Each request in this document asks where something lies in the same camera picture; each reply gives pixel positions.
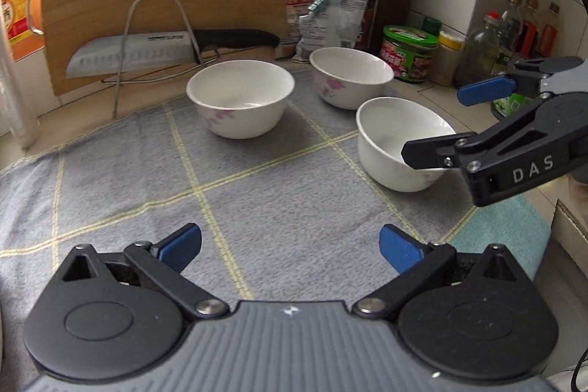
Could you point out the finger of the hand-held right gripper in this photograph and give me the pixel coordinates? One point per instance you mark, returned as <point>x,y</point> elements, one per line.
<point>484,92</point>
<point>427,153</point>

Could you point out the red cap glass bottle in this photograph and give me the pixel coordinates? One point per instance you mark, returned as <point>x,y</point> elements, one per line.
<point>477,52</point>

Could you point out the teal bag clip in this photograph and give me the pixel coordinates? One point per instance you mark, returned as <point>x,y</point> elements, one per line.
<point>318,4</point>

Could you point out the plain white bowl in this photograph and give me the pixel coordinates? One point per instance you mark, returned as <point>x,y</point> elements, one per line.
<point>390,130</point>

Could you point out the yellow lid jar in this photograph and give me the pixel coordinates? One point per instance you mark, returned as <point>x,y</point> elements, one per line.
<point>447,56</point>

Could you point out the white bowl with pink flowers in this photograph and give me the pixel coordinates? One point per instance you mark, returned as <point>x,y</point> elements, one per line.
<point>351,75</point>
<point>239,98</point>

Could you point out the white plastic food bag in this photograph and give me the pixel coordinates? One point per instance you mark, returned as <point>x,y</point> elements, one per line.
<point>340,29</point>

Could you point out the green label glass jar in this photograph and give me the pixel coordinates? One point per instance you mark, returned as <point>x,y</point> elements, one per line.
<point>510,105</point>

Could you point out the brown cardboard box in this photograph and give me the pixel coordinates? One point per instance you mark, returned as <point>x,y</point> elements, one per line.
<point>572,226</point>

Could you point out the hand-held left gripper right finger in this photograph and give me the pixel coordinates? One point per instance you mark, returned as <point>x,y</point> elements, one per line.
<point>399,249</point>

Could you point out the green lid sauce jar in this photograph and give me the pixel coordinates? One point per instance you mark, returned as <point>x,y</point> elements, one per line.
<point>406,52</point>

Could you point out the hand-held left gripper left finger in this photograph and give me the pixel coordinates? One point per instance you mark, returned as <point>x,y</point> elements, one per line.
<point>181,245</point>

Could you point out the grey checked cloth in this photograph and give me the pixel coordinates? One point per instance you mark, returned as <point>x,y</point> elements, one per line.
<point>275,190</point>

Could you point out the small green cap jar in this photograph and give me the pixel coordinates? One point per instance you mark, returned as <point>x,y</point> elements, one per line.
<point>432,26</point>

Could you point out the red and white food bag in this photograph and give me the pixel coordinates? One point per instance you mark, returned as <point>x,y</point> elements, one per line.
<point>298,24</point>

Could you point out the teal printed mat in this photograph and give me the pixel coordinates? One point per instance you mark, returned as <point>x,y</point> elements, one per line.
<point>505,231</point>

